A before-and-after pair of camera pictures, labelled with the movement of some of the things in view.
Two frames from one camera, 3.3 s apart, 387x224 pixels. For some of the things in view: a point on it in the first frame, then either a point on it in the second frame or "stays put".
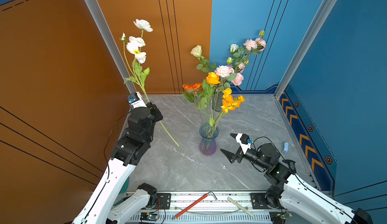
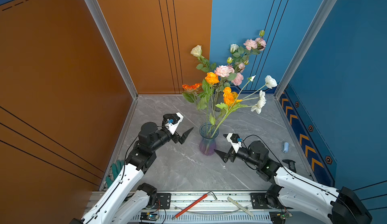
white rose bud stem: (233, 47) stays put
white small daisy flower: (135, 58) -> (270, 82)
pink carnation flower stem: (225, 71) stays put
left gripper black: (153, 113) -> (175, 138)
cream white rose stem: (196, 51) stays put
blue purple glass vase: (208, 145) stays put
